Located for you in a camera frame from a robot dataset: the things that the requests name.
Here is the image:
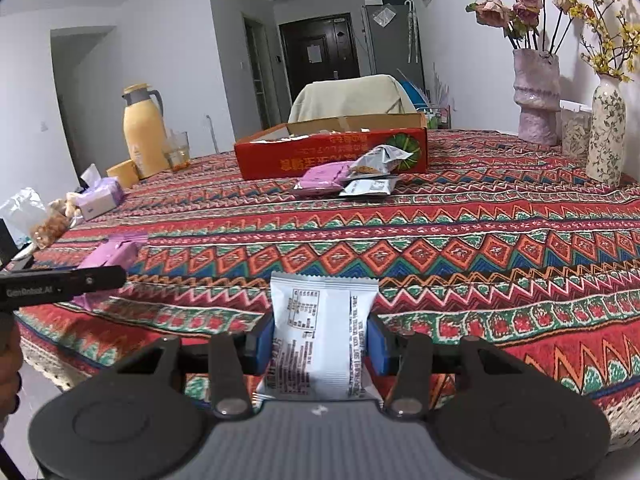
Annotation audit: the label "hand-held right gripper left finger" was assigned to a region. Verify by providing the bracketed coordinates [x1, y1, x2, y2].
[105, 312, 276, 421]

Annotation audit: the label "bag of nuts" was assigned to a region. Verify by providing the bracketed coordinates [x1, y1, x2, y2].
[28, 198, 84, 250]

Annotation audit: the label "yellow thermos jug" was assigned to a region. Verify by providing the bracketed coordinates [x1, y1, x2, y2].
[122, 83, 171, 180]

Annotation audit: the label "white snack packet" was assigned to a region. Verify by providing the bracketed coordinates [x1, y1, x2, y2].
[252, 270, 381, 404]

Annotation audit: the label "pink ceramic vase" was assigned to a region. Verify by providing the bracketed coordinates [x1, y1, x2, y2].
[512, 48, 561, 147]

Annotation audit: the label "purple tissue pack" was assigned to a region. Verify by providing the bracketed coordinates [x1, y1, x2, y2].
[67, 163, 126, 222]

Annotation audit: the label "yellow round tin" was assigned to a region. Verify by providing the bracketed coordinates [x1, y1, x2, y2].
[105, 158, 141, 190]

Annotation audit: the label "yellow flower branches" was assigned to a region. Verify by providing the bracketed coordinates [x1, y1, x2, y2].
[570, 0, 640, 84]

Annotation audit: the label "dried pink roses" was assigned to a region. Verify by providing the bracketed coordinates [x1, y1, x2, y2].
[442, 0, 579, 54]

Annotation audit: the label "glass jar with grains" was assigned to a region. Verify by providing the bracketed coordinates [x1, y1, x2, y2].
[558, 100, 594, 159]

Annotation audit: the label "dark entrance door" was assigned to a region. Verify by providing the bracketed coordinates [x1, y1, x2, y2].
[278, 13, 361, 126]

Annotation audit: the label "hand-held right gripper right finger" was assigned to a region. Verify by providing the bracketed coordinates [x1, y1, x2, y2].
[366, 314, 544, 421]

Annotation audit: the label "grey refrigerator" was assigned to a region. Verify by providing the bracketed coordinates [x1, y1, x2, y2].
[361, 1, 426, 81]

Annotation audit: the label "purple snack packet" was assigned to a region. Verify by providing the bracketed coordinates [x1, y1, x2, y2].
[291, 162, 359, 198]
[72, 232, 150, 311]

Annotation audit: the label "chair with cream cover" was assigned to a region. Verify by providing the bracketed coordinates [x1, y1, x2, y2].
[288, 74, 417, 124]

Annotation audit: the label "person's left hand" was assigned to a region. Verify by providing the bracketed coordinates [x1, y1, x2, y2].
[0, 309, 24, 419]

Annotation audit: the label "red cardboard box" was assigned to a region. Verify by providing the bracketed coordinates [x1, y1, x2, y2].
[233, 112, 429, 181]

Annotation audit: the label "patterned tablecloth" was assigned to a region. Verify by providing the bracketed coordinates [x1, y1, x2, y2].
[14, 127, 640, 455]

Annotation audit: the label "floral white vase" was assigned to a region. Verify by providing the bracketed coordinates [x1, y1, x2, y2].
[584, 73, 629, 189]

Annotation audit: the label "silver printed snack packet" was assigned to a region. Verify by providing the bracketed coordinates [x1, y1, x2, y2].
[350, 144, 416, 177]

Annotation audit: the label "clear drinking glass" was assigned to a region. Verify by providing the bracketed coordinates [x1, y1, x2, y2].
[162, 130, 191, 171]

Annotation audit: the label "clear plastic bag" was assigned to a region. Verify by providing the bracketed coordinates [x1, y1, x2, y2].
[0, 187, 49, 249]

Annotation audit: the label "blue plastic item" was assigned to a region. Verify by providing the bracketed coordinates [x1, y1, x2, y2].
[397, 67, 431, 111]

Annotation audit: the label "grey snack packet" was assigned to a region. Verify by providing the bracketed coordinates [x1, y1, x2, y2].
[338, 175, 401, 199]

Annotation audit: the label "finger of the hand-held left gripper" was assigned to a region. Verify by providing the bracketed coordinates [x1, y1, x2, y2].
[66, 265, 127, 297]

